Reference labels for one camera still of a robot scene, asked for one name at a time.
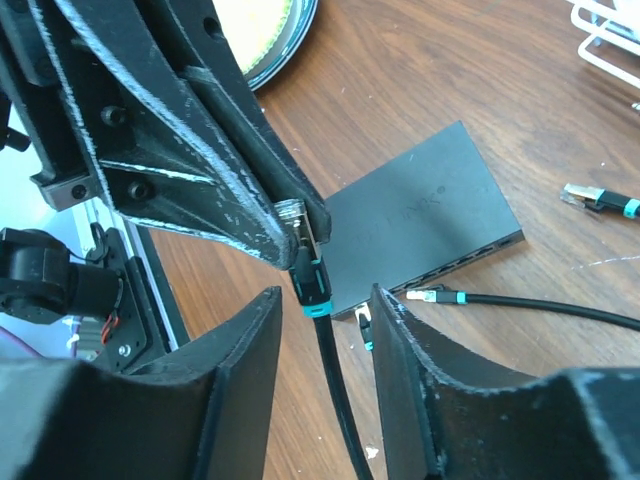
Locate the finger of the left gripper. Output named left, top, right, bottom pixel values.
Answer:
left=151, top=1, right=332, bottom=243

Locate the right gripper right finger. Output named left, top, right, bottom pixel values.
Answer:
left=369, top=286, right=639, bottom=479

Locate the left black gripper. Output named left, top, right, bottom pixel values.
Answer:
left=1, top=1, right=295, bottom=269

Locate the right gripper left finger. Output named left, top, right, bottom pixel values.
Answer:
left=1, top=287, right=282, bottom=479

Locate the black ethernet cable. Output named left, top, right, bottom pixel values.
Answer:
left=353, top=181, right=640, bottom=354
left=274, top=197, right=376, bottom=480

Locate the black network switch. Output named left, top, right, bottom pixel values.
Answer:
left=322, top=122, right=524, bottom=316

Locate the round yellow green coaster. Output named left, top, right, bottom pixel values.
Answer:
left=213, top=0, right=319, bottom=91

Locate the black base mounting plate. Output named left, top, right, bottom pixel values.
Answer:
left=87, top=222, right=190, bottom=373

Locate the white wire dish rack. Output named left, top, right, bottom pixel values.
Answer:
left=569, top=0, right=639, bottom=90

